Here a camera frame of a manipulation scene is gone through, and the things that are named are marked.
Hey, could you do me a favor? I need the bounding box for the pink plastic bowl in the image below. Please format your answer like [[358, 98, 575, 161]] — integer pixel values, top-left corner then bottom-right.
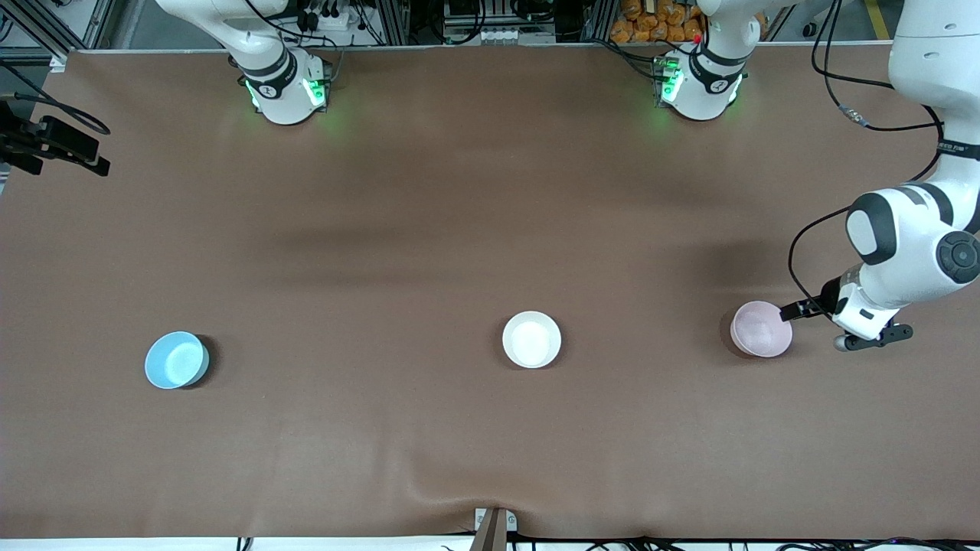
[[730, 301, 793, 358]]

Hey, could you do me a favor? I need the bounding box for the blue plastic bowl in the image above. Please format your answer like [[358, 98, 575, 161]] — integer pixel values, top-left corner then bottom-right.
[[145, 331, 210, 390]]

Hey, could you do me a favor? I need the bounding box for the white plastic bowl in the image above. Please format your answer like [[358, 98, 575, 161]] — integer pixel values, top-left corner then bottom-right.
[[502, 311, 562, 369]]

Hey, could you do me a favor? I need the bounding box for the white power strip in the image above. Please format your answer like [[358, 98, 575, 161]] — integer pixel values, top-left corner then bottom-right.
[[300, 6, 362, 33]]

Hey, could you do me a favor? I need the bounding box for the orange snack bag pile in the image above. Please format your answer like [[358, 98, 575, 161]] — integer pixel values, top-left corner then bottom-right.
[[610, 0, 705, 44]]

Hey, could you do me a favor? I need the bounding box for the brown table mat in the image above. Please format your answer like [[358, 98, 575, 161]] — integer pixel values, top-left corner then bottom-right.
[[0, 43, 980, 541]]

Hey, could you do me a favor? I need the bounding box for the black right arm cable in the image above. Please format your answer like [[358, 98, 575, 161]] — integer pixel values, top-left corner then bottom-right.
[[0, 64, 112, 136]]

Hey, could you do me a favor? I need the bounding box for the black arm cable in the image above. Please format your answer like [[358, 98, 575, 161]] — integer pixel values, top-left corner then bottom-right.
[[0, 64, 112, 136], [787, 0, 947, 308]]

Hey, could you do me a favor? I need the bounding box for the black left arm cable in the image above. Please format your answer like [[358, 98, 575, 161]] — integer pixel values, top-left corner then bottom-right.
[[787, 0, 947, 308]]

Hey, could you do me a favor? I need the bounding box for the aluminium frame post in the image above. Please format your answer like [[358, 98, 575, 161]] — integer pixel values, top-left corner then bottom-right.
[[374, 0, 411, 47]]

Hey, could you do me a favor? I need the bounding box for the grey metal camera bracket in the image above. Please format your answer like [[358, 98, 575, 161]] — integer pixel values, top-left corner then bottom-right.
[[469, 507, 518, 551]]

